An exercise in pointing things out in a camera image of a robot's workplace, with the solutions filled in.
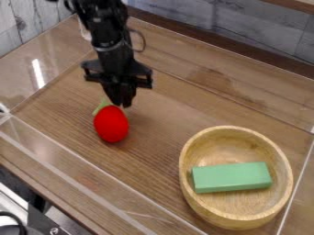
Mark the clear acrylic corner bracket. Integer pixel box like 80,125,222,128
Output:
77,19,92,42

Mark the black metal stand base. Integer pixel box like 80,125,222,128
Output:
0,205,71,235

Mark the red toy strawberry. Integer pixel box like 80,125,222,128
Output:
92,99,128,143

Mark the clear acrylic enclosure wall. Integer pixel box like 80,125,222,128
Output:
0,15,314,235

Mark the wooden bowl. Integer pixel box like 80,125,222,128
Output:
179,126,292,230

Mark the green rectangular block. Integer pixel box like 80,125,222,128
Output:
191,162,272,194

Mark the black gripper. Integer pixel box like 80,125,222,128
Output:
81,60,153,108

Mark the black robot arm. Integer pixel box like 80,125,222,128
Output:
71,0,152,108

